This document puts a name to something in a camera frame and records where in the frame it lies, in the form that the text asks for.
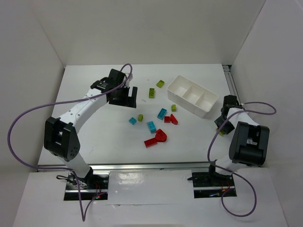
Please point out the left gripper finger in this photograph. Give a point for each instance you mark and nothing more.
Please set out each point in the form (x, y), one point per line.
(134, 93)
(131, 103)

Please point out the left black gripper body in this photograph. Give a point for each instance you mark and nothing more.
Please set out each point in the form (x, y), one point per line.
(122, 100)

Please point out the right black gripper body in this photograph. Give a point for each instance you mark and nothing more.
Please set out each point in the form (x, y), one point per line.
(224, 124)

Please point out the green long lego brick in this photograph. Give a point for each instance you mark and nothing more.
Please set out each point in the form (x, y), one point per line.
(151, 93)

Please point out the small green lego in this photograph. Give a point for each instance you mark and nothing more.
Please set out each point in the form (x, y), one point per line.
(140, 118)
(173, 108)

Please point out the green curved lego brick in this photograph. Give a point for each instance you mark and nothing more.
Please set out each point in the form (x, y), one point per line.
(220, 132)

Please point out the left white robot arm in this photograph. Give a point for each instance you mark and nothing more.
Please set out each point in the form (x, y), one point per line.
(61, 133)

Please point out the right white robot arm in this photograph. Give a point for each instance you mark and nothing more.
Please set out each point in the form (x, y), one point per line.
(249, 142)

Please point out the small cyan square lego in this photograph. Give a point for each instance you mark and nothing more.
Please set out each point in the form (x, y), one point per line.
(132, 121)

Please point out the green lego far brick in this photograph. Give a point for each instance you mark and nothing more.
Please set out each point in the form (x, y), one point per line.
(160, 83)

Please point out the white three-compartment tray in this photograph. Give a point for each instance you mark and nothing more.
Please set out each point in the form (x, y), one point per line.
(191, 96)

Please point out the cyan curved lego brick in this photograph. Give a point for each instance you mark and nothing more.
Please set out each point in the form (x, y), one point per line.
(151, 127)

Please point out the cyan long lego upturned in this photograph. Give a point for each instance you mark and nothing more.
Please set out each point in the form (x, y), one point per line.
(162, 114)

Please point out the small red square lego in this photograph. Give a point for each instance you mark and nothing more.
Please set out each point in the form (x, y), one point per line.
(167, 119)

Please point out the red sloped lego brick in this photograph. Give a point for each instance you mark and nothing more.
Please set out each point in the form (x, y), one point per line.
(173, 119)

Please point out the red flat long lego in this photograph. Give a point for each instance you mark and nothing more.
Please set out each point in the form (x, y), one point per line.
(150, 142)

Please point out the red arch lego brick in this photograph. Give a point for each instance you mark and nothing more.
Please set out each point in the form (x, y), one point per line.
(160, 135)

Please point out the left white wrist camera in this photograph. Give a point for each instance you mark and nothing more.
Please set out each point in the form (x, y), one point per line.
(127, 80)

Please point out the aluminium rail right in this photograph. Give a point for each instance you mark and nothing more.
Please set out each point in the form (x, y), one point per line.
(230, 80)

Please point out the aluminium rail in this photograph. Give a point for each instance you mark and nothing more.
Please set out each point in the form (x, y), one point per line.
(152, 166)
(230, 80)

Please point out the aluminium rail front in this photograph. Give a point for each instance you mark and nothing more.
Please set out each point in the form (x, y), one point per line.
(152, 166)

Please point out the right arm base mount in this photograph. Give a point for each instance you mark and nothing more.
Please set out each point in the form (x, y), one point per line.
(210, 184)

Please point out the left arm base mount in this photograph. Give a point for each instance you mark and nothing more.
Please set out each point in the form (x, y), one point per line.
(98, 189)

